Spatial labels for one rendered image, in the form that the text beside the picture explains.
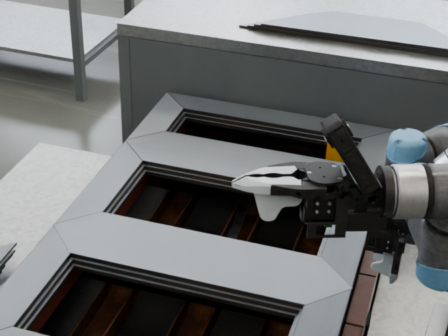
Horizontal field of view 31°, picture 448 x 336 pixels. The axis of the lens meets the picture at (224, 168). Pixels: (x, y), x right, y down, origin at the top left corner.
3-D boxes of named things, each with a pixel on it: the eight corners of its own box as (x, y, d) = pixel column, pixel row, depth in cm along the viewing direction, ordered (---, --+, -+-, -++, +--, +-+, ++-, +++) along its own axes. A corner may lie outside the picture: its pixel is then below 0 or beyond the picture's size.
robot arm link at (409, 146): (439, 137, 160) (410, 149, 156) (431, 184, 166) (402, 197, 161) (409, 121, 165) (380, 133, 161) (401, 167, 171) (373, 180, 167)
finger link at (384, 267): (369, 278, 180) (375, 244, 175) (397, 283, 179) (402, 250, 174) (367, 287, 178) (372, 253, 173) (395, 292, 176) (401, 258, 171)
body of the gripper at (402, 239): (369, 233, 179) (376, 187, 173) (409, 241, 177) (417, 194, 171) (363, 253, 173) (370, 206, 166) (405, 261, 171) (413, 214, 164)
